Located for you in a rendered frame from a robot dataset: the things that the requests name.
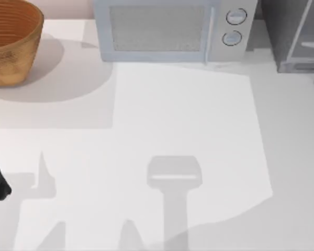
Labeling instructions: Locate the microwave door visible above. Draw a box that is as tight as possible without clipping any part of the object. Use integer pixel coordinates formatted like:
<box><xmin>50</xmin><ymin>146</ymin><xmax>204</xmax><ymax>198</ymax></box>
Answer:
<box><xmin>92</xmin><ymin>0</ymin><xmax>216</xmax><ymax>63</ymax></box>

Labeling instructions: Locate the pale microwave oven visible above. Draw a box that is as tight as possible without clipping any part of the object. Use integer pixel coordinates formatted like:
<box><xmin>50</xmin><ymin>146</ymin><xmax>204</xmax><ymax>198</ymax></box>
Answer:
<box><xmin>92</xmin><ymin>0</ymin><xmax>259</xmax><ymax>66</ymax></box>

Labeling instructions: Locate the brown woven basket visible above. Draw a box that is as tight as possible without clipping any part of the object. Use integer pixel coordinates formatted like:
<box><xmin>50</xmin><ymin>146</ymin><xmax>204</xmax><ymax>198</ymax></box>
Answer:
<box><xmin>0</xmin><ymin>0</ymin><xmax>45</xmax><ymax>88</ymax></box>

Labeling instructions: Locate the microwave door handle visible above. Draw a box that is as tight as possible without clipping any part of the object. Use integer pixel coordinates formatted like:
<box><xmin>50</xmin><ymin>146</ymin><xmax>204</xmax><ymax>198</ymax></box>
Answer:
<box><xmin>204</xmin><ymin>7</ymin><xmax>216</xmax><ymax>66</ymax></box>

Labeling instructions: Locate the round microwave knob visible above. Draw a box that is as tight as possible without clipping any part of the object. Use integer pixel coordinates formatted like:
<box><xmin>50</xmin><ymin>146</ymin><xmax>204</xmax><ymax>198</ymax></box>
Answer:
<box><xmin>226</xmin><ymin>7</ymin><xmax>248</xmax><ymax>26</ymax></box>
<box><xmin>221</xmin><ymin>30</ymin><xmax>243</xmax><ymax>47</ymax></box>

